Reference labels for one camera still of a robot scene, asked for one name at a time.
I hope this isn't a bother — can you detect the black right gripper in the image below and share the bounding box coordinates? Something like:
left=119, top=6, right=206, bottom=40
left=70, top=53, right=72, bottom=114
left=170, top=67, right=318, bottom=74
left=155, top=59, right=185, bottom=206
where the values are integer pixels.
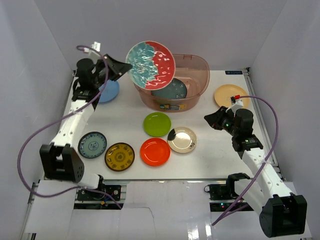
left=204, top=106, right=239, bottom=137

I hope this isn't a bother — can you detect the red plate with teal flower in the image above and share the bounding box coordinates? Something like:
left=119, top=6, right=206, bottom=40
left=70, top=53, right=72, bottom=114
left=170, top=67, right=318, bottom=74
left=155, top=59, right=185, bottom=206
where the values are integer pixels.
left=125, top=41, right=176, bottom=91

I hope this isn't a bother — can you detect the dark blue ceramic plate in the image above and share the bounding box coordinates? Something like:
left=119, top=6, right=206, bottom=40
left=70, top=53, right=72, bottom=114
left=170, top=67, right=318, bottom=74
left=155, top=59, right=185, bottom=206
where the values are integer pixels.
left=151, top=78, right=188, bottom=100

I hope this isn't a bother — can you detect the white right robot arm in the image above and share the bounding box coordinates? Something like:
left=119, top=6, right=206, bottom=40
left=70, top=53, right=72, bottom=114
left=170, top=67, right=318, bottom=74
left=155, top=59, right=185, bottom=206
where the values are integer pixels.
left=204, top=106, right=307, bottom=238

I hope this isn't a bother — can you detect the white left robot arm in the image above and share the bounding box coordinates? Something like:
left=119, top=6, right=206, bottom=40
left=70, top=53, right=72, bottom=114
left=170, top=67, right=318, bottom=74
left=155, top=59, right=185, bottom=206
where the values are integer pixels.
left=39, top=54, right=132, bottom=200

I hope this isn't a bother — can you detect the pink translucent plastic bin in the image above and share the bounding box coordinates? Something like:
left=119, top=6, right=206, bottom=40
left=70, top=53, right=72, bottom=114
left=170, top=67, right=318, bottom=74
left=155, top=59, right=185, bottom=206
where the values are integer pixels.
left=135, top=54, right=210, bottom=113

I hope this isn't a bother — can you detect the light blue plastic plate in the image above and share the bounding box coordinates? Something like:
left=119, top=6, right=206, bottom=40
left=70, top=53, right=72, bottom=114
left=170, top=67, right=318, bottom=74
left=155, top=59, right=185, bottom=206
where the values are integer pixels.
left=98, top=80, right=120, bottom=104

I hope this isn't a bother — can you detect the pale yellow plastic plate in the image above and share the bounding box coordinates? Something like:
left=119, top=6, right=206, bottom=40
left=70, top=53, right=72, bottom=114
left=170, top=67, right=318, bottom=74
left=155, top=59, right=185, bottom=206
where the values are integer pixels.
left=213, top=84, right=249, bottom=108

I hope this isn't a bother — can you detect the cream plate with black flowers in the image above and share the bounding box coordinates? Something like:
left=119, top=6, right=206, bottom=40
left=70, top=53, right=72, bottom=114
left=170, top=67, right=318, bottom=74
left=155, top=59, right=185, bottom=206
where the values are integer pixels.
left=167, top=126, right=197, bottom=154

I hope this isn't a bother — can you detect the right dark table label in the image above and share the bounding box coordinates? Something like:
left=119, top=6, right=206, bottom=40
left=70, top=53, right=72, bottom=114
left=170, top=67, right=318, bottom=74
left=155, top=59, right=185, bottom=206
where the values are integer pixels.
left=225, top=70, right=243, bottom=75

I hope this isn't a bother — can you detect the lime green plastic plate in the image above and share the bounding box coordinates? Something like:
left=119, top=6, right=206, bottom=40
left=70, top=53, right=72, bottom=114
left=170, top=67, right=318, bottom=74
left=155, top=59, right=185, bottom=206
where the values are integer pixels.
left=143, top=112, right=172, bottom=137

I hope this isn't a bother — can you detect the orange plastic plate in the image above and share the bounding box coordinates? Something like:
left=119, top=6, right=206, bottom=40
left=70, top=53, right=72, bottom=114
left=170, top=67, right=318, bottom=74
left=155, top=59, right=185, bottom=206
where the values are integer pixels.
left=139, top=137, right=171, bottom=167

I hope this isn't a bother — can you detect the small blue patterned plate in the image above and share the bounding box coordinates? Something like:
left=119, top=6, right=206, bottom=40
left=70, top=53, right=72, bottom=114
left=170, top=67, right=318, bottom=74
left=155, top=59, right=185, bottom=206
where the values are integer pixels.
left=77, top=131, right=108, bottom=159

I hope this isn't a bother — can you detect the yellow patterned brown-rimmed plate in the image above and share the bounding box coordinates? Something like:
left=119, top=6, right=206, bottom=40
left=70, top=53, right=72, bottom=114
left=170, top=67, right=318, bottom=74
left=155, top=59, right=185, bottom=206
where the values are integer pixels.
left=104, top=142, right=135, bottom=172

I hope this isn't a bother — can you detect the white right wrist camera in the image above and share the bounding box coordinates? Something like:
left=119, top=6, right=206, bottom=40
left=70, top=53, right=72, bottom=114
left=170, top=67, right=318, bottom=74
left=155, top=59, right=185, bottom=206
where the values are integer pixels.
left=225, top=95, right=244, bottom=114

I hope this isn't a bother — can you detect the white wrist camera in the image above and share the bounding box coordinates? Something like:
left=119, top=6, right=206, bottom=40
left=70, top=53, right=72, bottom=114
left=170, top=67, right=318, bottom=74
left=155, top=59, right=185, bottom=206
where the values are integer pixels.
left=225, top=95, right=244, bottom=114
left=83, top=41, right=101, bottom=54

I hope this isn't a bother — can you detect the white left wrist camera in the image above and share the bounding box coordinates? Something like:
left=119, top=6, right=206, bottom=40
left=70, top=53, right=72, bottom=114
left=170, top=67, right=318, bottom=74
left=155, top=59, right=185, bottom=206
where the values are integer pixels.
left=83, top=41, right=101, bottom=54

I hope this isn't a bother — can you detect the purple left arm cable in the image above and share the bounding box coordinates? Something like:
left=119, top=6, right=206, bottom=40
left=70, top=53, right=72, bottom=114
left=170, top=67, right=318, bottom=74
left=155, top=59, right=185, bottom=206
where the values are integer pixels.
left=16, top=44, right=123, bottom=210

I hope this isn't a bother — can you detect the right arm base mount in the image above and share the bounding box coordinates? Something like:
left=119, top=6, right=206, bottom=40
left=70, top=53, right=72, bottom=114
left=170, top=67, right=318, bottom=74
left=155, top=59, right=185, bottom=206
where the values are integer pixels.
left=203, top=184, right=237, bottom=213

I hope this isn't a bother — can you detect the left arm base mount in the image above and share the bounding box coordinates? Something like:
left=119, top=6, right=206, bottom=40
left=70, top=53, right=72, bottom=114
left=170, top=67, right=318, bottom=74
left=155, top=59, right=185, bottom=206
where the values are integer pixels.
left=74, top=184, right=124, bottom=210

